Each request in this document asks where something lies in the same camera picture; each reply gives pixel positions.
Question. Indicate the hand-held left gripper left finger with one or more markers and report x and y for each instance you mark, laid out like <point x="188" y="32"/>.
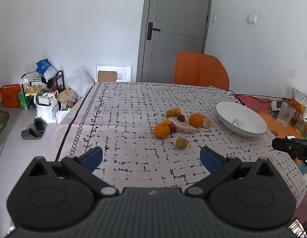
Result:
<point x="92" y="157"/>

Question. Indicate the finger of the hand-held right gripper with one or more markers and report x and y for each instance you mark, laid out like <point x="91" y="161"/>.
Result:
<point x="280" y="144"/>

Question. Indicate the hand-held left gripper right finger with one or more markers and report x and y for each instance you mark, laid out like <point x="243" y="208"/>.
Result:
<point x="210" y="159"/>

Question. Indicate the green brown kiwi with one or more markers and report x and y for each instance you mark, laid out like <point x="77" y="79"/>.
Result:
<point x="181" y="143"/>
<point x="170" y="113"/>

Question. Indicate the short peeled pomelo segment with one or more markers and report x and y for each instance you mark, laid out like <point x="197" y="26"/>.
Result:
<point x="206" y="123"/>

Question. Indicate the long peeled pomelo segment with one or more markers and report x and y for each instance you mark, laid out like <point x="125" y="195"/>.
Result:
<point x="184" y="128"/>

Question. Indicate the large orange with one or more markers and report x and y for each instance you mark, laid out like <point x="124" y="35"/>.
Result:
<point x="195" y="120"/>
<point x="161" y="131"/>

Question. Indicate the white bowl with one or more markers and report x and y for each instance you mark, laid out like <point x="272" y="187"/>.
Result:
<point x="242" y="120"/>

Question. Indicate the ribbed clear glass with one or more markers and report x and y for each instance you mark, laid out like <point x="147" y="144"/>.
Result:
<point x="285" y="115"/>

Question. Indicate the white charger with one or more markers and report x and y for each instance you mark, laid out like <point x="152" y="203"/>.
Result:
<point x="276" y="104"/>

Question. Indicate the red orange paw print mat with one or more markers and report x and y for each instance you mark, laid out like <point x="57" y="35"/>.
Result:
<point x="257" y="102"/>

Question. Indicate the dark red fruit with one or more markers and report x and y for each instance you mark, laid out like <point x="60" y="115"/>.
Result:
<point x="181" y="118"/>
<point x="172" y="128"/>

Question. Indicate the white green packet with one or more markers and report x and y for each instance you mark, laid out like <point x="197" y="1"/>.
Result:
<point x="299" y="95"/>

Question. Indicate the small orange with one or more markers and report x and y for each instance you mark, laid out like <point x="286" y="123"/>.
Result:
<point x="166" y="122"/>
<point x="177" y="111"/>

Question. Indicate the grey slipper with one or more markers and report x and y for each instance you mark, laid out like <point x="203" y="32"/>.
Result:
<point x="39" y="125"/>
<point x="29" y="134"/>

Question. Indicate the white plastic bag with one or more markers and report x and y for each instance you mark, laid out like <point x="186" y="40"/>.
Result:
<point x="45" y="111"/>

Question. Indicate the brown paper bag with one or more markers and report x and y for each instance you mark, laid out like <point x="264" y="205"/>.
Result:
<point x="65" y="95"/>

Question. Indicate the clear plastic bag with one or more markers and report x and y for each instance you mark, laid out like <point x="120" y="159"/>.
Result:
<point x="80" y="81"/>

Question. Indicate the smartphone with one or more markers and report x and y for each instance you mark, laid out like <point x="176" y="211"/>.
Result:
<point x="295" y="226"/>

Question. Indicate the brown cardboard piece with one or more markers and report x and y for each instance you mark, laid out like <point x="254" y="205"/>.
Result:
<point x="107" y="76"/>

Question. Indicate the black shoe rack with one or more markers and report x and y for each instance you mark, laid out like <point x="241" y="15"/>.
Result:
<point x="59" y="75"/>

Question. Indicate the orange chair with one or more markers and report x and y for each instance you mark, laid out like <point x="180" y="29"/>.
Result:
<point x="200" y="69"/>

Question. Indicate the green box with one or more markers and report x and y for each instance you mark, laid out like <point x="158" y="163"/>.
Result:
<point x="22" y="100"/>

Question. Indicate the yellow slippers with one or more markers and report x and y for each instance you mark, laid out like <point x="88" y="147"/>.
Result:
<point x="31" y="89"/>

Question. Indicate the white framed board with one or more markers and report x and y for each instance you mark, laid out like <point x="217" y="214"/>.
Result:
<point x="123" y="69"/>

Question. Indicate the green floor mat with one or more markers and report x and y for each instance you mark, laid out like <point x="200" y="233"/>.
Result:
<point x="0" y="120"/>

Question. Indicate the blue white bag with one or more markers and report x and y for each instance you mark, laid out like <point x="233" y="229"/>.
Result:
<point x="44" y="67"/>

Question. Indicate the orange box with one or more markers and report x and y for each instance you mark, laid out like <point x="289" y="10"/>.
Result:
<point x="10" y="95"/>

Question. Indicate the grey door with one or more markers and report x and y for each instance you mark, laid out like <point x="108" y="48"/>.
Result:
<point x="178" y="17"/>

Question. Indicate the white light switch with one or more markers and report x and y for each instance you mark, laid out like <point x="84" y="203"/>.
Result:
<point x="252" y="18"/>

